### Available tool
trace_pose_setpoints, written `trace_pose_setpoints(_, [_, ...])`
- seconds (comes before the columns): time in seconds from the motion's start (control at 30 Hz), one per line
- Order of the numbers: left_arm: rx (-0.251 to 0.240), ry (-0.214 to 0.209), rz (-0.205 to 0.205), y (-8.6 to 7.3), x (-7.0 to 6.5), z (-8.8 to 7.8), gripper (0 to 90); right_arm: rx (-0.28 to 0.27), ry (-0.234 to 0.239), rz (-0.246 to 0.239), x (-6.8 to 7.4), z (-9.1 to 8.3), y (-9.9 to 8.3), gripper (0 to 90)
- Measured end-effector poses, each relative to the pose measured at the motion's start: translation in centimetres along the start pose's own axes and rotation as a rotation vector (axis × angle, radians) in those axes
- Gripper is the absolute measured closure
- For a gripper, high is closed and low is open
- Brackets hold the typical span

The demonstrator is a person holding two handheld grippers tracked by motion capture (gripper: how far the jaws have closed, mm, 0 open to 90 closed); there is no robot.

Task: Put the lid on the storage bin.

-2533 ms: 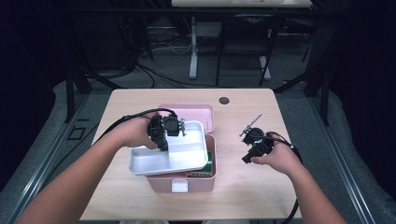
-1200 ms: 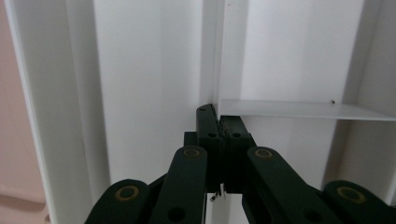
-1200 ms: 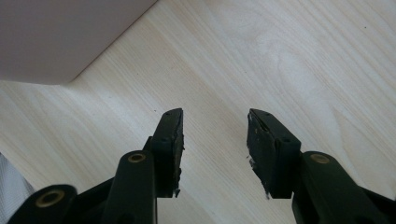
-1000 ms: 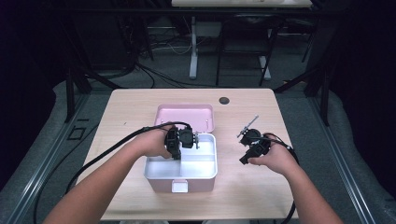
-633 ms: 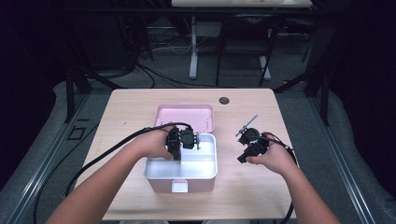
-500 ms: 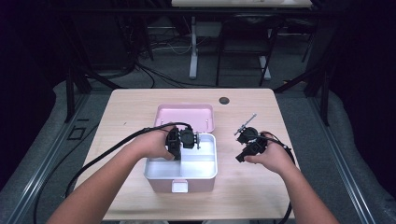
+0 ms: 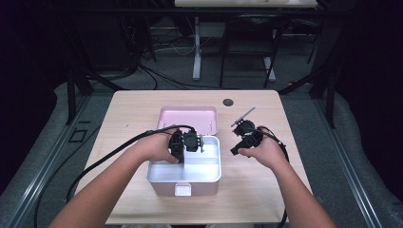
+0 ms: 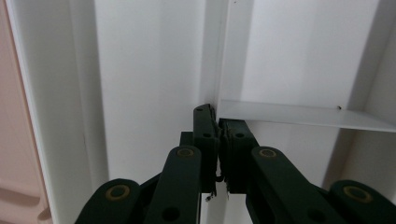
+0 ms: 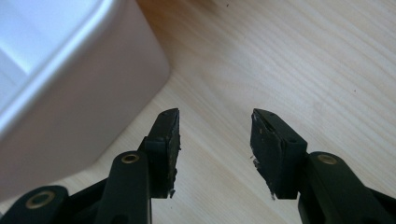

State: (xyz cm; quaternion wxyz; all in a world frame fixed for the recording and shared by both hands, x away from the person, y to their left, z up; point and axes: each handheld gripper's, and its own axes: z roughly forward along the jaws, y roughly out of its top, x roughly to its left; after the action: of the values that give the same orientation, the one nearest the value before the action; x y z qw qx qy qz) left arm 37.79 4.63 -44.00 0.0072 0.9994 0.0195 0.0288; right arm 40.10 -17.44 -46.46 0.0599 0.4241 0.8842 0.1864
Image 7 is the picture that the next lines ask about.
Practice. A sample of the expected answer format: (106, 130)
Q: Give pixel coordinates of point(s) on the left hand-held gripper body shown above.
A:
(190, 141)

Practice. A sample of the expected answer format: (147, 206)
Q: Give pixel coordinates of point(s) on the person's right hand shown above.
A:
(269, 152)

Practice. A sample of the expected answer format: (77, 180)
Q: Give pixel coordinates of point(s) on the pink storage box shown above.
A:
(190, 118)

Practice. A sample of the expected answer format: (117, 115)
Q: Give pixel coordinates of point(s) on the white background desk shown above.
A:
(245, 2)

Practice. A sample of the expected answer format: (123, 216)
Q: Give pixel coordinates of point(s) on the black chair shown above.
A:
(250, 34)

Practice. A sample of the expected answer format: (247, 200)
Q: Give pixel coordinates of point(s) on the person's left hand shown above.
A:
(155, 147)

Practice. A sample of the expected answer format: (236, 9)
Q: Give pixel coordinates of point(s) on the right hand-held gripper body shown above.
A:
(250, 136)

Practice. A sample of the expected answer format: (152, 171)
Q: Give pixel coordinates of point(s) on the black metal stand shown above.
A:
(329, 95)
(72, 95)

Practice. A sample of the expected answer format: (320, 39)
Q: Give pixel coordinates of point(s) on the black square floor frame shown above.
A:
(78, 135)

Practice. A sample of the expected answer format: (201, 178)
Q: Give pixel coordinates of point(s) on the metal floor rail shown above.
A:
(47, 164)
(348, 164)

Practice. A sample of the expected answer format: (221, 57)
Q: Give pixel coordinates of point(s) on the white divided tray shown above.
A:
(199, 167)

